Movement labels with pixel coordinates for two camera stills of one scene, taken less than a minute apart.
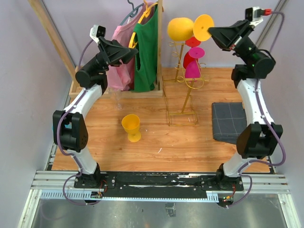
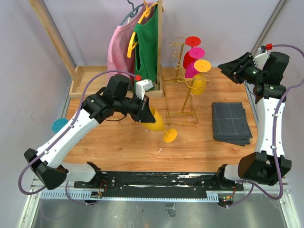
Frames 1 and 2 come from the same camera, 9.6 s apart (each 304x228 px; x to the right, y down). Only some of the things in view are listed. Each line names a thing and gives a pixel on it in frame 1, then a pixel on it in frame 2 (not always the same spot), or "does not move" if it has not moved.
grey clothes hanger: [134, 12] does not move
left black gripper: [112, 52] -> [144, 114]
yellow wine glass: [131, 123] -> [169, 135]
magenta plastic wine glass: [192, 70] does not move
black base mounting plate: [160, 185] does not move
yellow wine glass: [183, 29] -> [199, 82]
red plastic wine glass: [191, 42] does not move
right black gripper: [225, 37] -> [234, 69]
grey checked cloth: [229, 119] does not move
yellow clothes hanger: [146, 14] does not move
